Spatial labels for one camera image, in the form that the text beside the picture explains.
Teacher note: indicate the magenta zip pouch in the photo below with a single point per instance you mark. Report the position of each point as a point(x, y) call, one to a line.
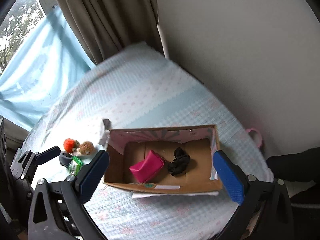
point(147, 169)

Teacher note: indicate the light blue patterned bed cover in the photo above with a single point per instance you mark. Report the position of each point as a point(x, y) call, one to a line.
point(139, 88)

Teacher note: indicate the cardboard box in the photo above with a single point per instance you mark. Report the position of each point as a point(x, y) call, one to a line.
point(168, 160)

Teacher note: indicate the grey microfibre cloth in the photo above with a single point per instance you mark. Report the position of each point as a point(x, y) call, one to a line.
point(105, 133)

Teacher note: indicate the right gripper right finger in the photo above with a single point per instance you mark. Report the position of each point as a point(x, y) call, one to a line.
point(264, 209)

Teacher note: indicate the pink plastic handle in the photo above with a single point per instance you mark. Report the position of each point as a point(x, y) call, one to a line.
point(256, 137)

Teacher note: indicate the brown grey curtain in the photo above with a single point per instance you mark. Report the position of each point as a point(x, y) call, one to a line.
point(105, 27)

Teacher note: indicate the brown fluffy pompom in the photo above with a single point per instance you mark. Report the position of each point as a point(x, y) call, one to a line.
point(85, 148)

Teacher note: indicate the grey plush sock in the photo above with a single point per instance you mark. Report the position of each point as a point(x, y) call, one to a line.
point(65, 159)

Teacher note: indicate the black fabric scrunchie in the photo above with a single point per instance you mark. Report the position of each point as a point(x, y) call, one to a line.
point(180, 163)

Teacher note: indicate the green tissue pack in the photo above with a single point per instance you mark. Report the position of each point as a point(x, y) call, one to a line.
point(75, 165)

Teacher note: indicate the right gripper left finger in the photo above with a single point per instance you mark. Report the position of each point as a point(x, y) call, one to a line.
point(57, 209)

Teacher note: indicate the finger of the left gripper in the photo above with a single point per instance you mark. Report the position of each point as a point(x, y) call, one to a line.
point(47, 155)

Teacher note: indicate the orange fluffy pompom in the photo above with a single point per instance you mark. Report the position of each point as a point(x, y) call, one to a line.
point(69, 144)

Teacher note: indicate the light blue hanging sheet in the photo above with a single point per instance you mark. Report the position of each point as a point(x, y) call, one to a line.
point(47, 65)

